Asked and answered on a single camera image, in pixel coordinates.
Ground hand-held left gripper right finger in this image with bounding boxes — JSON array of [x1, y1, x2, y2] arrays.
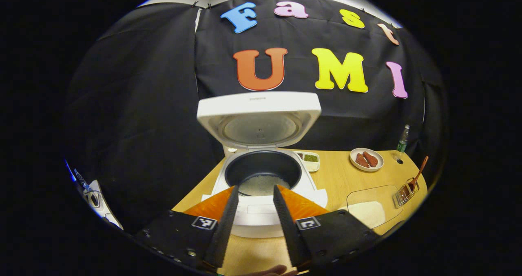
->
[[272, 185, 380, 273]]

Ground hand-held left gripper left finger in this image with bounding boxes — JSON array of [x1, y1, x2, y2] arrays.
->
[[135, 185, 239, 273]]

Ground white rice pile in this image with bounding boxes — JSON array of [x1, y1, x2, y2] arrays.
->
[[239, 175, 291, 197]]

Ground white rice cooker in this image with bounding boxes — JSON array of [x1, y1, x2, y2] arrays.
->
[[197, 92, 328, 238]]

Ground brown wooden spoon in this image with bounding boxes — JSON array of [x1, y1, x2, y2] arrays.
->
[[408, 156, 429, 193]]

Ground black inner pot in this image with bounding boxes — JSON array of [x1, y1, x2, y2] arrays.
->
[[224, 150, 303, 197]]

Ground white divided dish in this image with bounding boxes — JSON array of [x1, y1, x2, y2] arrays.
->
[[294, 151, 320, 172]]

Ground clear plastic tray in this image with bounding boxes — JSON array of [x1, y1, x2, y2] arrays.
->
[[339, 185, 404, 230]]

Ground white round plate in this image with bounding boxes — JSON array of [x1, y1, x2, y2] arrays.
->
[[350, 148, 384, 172]]

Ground white side desk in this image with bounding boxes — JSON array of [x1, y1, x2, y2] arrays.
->
[[75, 180, 123, 230]]

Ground black backdrop cloth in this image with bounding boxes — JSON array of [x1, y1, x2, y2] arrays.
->
[[63, 0, 449, 234]]

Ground clear plastic water bottle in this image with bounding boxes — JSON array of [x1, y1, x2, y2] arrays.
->
[[395, 124, 410, 160]]

